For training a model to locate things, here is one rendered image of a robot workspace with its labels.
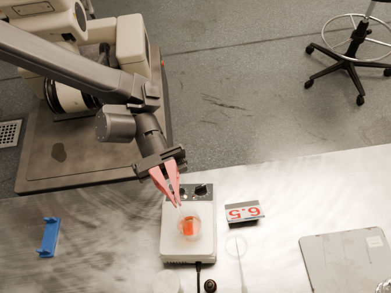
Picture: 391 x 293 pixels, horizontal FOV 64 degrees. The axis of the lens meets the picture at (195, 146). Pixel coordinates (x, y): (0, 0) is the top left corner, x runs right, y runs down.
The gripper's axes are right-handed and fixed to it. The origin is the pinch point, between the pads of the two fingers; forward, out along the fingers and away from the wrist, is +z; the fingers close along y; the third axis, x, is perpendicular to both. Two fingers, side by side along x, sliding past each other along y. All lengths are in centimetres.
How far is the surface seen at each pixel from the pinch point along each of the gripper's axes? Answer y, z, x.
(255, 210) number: 17.6, 0.5, 23.9
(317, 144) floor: 86, -40, 101
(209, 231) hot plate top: 4.6, 2.5, 17.0
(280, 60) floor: 101, -106, 101
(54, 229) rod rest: -31.3, -16.5, 24.9
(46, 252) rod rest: -33.8, -11.0, 23.9
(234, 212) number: 12.8, -1.1, 24.1
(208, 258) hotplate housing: 2.0, 7.3, 19.2
